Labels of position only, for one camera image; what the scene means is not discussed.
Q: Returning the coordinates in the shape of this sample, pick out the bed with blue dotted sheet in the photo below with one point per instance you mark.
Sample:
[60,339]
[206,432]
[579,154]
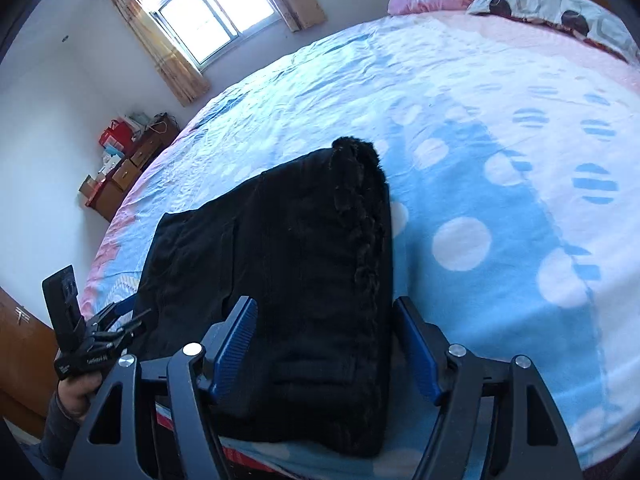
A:
[500,210]

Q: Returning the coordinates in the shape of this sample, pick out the wooden desk with drawers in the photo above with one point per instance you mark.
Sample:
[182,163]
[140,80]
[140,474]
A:
[130,165]

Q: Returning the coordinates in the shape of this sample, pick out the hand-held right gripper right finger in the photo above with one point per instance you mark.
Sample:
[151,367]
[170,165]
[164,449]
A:
[417,355]

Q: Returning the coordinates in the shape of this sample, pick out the person's left hand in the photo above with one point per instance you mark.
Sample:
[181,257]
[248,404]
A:
[77,396]

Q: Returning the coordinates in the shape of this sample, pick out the red paper bag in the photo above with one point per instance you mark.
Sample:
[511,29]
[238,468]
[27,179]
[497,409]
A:
[114,136]

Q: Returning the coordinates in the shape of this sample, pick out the white box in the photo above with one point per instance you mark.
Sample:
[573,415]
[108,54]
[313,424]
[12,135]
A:
[110,163]

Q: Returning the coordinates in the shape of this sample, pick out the wooden door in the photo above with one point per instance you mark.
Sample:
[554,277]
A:
[20,365]

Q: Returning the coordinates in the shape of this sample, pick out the black pants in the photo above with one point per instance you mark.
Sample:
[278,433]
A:
[300,260]

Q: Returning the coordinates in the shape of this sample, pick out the window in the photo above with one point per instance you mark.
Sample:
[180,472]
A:
[210,15]

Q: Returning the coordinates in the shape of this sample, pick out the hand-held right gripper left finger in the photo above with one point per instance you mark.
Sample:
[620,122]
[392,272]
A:
[232,350]

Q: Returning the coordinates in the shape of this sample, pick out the brown cardboard box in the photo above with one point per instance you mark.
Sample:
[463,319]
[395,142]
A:
[87,186]

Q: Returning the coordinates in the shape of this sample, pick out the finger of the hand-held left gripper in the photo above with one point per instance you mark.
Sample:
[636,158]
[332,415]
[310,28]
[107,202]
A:
[116,310]
[131,329]

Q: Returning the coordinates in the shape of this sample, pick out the grey patterned pillow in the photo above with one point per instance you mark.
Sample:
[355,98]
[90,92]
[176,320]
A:
[540,6]

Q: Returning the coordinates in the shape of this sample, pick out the person's left forearm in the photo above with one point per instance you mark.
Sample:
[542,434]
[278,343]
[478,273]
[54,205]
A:
[55,437]

